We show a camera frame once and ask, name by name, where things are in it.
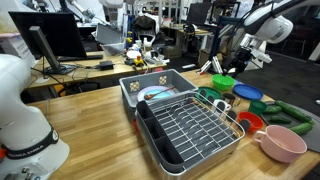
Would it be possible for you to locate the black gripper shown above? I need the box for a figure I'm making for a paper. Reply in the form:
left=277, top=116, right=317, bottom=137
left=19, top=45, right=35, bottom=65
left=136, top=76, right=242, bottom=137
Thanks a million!
left=222, top=48, right=253, bottom=78

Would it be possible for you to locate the light blue plate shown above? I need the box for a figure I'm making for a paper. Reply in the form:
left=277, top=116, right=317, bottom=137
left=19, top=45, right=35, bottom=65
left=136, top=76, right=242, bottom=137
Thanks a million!
left=146, top=89, right=175, bottom=101

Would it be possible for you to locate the grey dish rack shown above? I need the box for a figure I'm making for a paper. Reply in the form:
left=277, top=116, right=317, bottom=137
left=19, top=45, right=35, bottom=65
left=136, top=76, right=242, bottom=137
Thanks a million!
left=134, top=92, right=247, bottom=180

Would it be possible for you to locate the bright green bowl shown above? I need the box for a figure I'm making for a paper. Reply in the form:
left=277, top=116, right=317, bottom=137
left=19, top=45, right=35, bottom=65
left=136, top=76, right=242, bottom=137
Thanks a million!
left=211, top=73, right=236, bottom=92

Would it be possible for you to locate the black table clamp stand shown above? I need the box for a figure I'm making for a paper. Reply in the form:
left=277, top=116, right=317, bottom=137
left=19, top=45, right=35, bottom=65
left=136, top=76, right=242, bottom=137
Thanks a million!
left=199, top=16, right=234, bottom=75

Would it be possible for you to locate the metal cup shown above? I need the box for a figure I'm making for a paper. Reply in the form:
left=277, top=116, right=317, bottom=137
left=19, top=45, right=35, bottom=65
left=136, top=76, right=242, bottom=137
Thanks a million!
left=222, top=92, right=242, bottom=108

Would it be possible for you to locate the white mug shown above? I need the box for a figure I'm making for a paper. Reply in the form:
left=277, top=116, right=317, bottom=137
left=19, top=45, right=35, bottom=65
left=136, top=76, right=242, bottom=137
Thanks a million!
left=211, top=98, right=232, bottom=116

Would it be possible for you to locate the dark green cup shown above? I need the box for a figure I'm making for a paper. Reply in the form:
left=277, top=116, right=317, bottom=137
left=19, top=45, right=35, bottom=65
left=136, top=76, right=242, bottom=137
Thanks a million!
left=248, top=99, right=268, bottom=117

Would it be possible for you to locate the red bowl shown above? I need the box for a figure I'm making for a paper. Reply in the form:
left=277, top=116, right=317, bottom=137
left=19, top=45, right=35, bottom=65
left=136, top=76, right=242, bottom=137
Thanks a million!
left=236, top=111, right=265, bottom=133

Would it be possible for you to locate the medium green cucumber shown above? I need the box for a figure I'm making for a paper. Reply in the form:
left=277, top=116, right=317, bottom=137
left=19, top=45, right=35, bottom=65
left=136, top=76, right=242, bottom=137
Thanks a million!
left=263, top=105, right=283, bottom=115

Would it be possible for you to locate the dark background monitor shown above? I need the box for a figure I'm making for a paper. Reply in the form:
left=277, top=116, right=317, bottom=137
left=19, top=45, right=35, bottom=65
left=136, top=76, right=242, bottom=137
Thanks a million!
left=185, top=2, right=213, bottom=26

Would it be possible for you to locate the small thin green cucumber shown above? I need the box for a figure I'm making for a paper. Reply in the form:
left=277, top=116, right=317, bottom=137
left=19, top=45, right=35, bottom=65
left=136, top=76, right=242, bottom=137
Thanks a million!
left=268, top=115, right=293, bottom=125

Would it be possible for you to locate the large green cucumber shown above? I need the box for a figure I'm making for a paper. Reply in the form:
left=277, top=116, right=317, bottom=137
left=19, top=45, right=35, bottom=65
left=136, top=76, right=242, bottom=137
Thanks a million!
left=288, top=122, right=314, bottom=136
left=274, top=99, right=316, bottom=125

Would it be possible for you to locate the wooden spoon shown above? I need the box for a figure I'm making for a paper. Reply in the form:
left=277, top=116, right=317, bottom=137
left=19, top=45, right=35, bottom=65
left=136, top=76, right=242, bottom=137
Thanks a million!
left=144, top=85, right=177, bottom=101

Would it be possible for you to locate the grey plastic tub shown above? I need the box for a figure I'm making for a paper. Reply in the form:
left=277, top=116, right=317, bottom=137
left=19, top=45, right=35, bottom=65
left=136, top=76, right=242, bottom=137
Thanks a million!
left=118, top=68, right=198, bottom=118

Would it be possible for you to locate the black office chair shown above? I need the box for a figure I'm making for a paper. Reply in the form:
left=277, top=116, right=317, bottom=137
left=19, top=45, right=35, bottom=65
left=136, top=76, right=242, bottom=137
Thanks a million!
left=131, top=14, right=158, bottom=46

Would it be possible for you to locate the white bowl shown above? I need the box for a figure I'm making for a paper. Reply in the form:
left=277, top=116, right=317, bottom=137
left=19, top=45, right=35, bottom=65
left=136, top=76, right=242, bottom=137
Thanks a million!
left=126, top=49, right=142, bottom=60

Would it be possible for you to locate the grey round tray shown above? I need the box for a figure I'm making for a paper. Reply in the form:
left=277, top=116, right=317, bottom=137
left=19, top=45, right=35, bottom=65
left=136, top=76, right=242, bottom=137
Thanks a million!
left=260, top=100, right=320, bottom=154

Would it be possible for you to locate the black power adapter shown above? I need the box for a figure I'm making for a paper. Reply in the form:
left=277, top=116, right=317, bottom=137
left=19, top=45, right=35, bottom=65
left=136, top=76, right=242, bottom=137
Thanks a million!
left=99, top=60, right=115, bottom=71

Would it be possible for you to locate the clear plastic bin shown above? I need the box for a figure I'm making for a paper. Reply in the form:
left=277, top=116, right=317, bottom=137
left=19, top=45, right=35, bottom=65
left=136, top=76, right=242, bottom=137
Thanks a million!
left=95, top=23, right=126, bottom=56

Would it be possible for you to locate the wooden desk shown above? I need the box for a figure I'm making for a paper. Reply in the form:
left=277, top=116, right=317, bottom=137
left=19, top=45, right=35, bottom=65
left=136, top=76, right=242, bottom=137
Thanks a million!
left=25, top=49, right=168, bottom=90

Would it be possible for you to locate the black keyboard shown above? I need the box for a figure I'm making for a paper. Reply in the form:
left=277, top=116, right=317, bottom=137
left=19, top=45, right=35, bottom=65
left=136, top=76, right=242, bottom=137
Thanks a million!
left=57, top=54, right=104, bottom=63

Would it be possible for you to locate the black computer monitor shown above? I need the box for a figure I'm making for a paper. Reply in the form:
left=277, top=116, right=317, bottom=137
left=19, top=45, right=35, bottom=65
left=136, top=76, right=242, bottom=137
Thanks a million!
left=8, top=10, right=88, bottom=59

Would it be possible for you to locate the grey monitor stand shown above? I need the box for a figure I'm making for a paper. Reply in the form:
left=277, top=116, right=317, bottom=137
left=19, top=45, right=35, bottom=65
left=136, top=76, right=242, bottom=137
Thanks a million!
left=29, top=25, right=78, bottom=75

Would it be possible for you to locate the white cardboard box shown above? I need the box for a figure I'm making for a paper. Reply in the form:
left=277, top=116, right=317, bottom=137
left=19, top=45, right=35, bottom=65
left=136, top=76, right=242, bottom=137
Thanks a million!
left=0, top=32, right=37, bottom=68

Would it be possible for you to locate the pink handled bowl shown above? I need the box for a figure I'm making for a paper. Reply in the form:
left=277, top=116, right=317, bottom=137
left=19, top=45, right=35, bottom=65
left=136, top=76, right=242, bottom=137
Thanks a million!
left=253, top=124, right=308, bottom=164

